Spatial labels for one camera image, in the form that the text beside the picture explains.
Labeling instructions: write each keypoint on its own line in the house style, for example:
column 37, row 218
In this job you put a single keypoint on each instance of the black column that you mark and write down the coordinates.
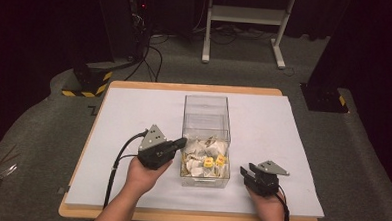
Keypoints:
column 340, row 40
column 119, row 20

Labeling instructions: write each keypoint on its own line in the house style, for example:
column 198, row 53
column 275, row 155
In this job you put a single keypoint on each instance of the person's right hand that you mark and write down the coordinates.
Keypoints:
column 268, row 207

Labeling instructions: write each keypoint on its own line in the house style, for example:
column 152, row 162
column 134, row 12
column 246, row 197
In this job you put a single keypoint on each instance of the white table mat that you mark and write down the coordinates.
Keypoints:
column 116, row 120

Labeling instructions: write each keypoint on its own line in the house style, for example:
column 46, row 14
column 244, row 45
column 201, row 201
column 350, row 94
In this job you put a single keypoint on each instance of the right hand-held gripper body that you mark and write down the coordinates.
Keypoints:
column 264, row 180

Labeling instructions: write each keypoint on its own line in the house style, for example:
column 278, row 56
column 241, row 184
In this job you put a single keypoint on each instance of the clear plastic box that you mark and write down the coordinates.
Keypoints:
column 206, row 124

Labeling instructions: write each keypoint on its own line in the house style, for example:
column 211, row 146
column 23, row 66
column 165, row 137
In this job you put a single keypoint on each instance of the yellow-striped black stand base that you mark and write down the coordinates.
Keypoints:
column 93, row 82

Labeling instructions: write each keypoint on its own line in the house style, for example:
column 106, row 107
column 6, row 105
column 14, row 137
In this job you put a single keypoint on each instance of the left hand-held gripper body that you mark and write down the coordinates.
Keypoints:
column 154, row 150

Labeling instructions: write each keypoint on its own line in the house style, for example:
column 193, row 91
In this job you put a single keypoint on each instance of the white metal stand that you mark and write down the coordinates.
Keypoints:
column 244, row 15

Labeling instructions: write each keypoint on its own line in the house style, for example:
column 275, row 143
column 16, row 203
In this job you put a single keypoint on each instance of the person's left hand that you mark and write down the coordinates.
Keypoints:
column 144, row 180

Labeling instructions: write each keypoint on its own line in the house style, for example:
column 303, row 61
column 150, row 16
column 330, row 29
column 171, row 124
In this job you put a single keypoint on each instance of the pile of tea bags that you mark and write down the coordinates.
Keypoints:
column 203, row 157

